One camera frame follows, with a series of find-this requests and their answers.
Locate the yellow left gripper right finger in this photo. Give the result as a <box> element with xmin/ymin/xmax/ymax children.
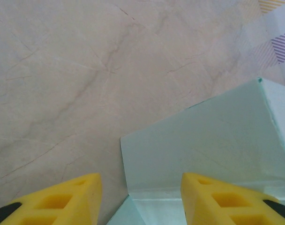
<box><xmin>180</xmin><ymin>172</ymin><xmax>285</xmax><ymax>225</ymax></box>

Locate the light green paper box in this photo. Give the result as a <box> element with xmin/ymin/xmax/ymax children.
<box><xmin>107</xmin><ymin>78</ymin><xmax>285</xmax><ymax>225</ymax></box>

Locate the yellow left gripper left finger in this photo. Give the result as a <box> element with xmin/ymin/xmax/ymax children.
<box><xmin>0</xmin><ymin>172</ymin><xmax>103</xmax><ymax>225</ymax></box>

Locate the plaid backdrop panel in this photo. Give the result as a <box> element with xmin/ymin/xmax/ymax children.
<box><xmin>258</xmin><ymin>0</ymin><xmax>285</xmax><ymax>88</ymax></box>

